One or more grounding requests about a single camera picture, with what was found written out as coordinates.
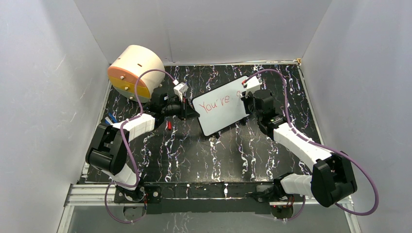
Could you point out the cream cylindrical drawer box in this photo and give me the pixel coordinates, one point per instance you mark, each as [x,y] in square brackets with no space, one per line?
[138,70]

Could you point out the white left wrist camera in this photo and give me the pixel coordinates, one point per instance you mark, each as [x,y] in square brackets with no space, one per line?
[180,89]

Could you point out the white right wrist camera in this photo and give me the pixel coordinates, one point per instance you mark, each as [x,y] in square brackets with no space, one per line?
[250,86]

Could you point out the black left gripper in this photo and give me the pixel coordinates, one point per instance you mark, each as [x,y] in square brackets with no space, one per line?
[186,111]

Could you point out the blue white eraser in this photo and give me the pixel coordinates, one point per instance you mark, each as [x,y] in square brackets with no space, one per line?
[110,119]

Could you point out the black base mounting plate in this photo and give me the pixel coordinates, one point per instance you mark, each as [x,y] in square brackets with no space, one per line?
[259,205]

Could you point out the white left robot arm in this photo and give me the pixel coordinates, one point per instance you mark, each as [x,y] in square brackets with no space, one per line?
[109,147]

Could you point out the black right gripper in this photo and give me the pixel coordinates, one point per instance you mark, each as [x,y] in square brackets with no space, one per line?
[245,101]

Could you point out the white board black frame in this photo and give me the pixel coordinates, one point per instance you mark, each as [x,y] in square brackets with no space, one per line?
[220,107]

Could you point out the aluminium frame rail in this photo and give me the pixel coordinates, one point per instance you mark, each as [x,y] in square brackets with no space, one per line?
[92,194]

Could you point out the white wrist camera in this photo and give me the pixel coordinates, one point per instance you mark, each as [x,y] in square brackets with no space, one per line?
[180,89]
[250,86]

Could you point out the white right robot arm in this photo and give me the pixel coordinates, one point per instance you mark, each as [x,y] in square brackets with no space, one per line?
[332,178]

